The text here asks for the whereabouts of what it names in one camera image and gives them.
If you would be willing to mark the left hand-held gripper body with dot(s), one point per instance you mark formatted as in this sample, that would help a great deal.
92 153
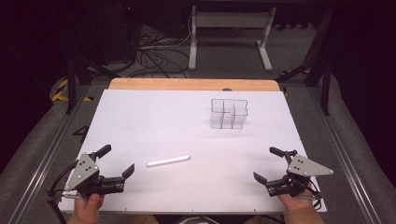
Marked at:
84 169

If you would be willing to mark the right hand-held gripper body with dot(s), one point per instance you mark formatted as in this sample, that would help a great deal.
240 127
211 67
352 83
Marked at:
303 168

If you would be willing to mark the white pen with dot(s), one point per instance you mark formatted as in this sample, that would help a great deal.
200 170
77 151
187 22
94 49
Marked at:
168 161

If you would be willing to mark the clear plastic organizer box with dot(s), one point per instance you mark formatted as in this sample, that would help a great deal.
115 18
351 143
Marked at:
232 119

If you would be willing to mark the person's right hand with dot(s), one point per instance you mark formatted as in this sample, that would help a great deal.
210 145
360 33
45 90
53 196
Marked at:
295 202

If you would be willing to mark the person's left hand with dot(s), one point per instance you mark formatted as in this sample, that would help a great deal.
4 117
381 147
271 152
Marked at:
88 207

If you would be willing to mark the person's right leg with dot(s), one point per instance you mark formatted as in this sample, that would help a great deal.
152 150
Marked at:
252 221

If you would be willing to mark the person's leg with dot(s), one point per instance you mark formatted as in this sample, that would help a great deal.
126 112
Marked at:
252 221
143 220

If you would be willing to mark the person's left leg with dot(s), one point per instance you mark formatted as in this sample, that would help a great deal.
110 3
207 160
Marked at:
143 220

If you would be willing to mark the yellow black floor tape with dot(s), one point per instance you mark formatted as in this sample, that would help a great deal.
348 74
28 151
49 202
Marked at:
59 97

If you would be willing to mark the white board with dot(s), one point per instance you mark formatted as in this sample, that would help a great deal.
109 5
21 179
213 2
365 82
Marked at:
186 130

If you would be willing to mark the black metal stand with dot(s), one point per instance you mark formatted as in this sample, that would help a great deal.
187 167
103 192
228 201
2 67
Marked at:
71 87
326 93

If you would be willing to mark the white rounded object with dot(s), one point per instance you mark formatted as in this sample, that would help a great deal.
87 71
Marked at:
197 221

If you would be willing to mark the black equipment with red light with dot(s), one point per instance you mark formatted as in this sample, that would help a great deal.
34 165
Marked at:
124 31

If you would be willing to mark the aluminium rail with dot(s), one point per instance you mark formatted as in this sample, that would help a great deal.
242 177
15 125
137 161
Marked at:
46 162
344 157

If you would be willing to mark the white metal desk frame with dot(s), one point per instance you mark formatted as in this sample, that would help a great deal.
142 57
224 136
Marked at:
230 20

